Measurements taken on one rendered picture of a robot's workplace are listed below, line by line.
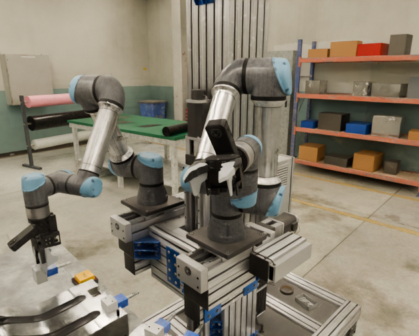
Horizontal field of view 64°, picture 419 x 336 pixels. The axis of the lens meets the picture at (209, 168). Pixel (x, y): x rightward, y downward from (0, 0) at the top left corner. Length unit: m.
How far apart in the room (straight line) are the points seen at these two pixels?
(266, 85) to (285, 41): 5.57
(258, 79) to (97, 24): 7.64
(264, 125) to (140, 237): 0.82
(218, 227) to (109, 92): 0.64
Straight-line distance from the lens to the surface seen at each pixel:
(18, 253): 1.90
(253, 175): 0.90
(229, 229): 1.24
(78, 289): 1.36
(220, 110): 1.04
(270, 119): 1.11
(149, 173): 1.56
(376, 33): 6.01
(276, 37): 6.75
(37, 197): 1.28
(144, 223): 1.60
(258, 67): 1.10
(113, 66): 8.71
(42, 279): 1.41
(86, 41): 8.41
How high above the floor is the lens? 1.64
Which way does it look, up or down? 16 degrees down
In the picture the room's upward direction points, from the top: straight up
